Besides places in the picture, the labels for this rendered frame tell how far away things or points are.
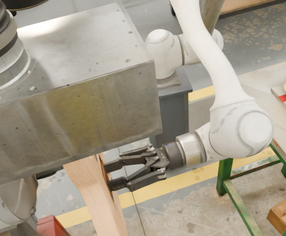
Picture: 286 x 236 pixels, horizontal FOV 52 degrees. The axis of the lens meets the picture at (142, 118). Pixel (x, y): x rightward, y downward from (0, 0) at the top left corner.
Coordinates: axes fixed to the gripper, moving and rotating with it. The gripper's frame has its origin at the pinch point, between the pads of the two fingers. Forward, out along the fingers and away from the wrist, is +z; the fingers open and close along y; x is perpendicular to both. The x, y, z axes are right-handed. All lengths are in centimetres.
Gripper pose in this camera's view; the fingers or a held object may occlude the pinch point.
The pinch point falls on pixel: (107, 177)
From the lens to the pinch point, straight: 79.7
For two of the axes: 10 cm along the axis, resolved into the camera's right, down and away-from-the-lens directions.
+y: -2.3, -4.6, 8.6
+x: -2.2, -8.3, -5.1
